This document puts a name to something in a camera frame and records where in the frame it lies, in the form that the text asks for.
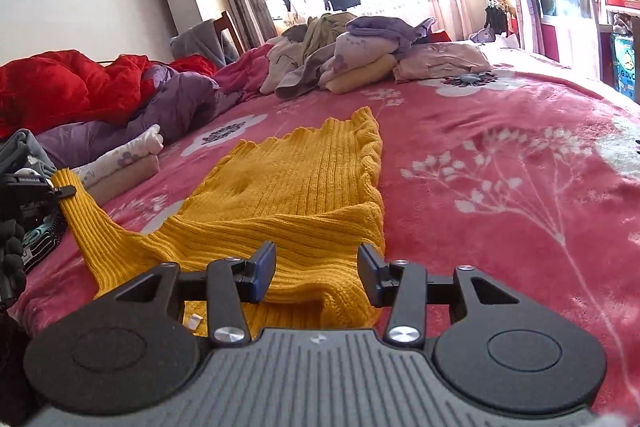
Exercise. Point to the grey-blue garment on chair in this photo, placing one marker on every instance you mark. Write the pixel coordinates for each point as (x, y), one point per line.
(200, 44)

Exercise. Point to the grey garment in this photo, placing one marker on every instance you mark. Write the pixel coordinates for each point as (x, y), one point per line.
(25, 152)

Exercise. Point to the drying rack with dark clothes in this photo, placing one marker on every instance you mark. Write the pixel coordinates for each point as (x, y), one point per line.
(502, 17)

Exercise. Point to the beige folded garment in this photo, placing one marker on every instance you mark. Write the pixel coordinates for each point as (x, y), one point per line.
(130, 179)

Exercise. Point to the pile of unfolded clothes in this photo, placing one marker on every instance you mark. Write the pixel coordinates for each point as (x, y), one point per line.
(320, 42)

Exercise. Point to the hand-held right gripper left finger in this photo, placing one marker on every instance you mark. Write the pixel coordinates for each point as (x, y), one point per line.
(262, 269)

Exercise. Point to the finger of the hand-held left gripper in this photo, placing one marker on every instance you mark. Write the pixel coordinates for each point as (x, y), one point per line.
(62, 193)

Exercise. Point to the white floral folded garment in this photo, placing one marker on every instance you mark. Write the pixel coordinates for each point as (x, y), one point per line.
(125, 154)

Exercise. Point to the pink floral blanket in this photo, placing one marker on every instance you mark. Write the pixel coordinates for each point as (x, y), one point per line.
(500, 207)

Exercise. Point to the yellow knit sweater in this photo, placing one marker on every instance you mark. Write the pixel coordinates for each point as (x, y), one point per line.
(280, 197)

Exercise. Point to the lavender garment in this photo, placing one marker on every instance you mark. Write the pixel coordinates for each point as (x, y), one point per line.
(380, 29)

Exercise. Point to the magenta cloth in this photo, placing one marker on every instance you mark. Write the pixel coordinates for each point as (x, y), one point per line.
(245, 69)

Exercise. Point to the purple quilt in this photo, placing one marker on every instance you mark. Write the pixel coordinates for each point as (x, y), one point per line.
(175, 107)

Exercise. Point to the pale yellow folded garment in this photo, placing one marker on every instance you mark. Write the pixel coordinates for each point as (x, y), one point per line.
(360, 74)

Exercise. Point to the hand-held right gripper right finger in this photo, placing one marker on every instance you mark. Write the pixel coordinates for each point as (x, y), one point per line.
(368, 272)

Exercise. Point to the pale pink floral garment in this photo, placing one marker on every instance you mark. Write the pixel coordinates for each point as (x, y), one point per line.
(440, 59)

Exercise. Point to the cream floral folded garment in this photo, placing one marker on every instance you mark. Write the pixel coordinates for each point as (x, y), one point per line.
(355, 54)

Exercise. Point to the wooden chair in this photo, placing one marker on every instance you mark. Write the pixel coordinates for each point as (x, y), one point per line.
(230, 34)

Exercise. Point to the red quilt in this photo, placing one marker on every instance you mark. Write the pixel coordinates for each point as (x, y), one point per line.
(75, 87)

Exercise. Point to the off-white crumpled garment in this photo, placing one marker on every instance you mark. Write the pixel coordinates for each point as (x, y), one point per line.
(280, 62)

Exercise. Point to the person's left hand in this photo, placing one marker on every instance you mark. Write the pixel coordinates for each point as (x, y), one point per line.
(12, 257)

